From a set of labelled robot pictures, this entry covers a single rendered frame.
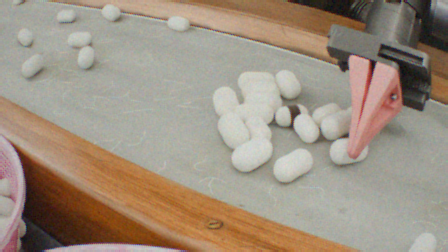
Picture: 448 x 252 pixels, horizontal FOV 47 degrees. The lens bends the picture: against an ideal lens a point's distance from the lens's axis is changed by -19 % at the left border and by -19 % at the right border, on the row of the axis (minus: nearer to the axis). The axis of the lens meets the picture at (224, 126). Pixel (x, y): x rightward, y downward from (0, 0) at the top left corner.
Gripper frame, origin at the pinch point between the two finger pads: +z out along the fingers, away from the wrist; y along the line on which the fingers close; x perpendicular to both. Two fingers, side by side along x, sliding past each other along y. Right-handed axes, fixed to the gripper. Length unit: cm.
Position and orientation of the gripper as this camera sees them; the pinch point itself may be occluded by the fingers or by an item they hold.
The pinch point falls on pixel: (354, 147)
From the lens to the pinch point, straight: 48.5
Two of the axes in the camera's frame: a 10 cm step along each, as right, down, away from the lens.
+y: 8.4, 2.7, -4.8
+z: -4.3, 8.6, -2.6
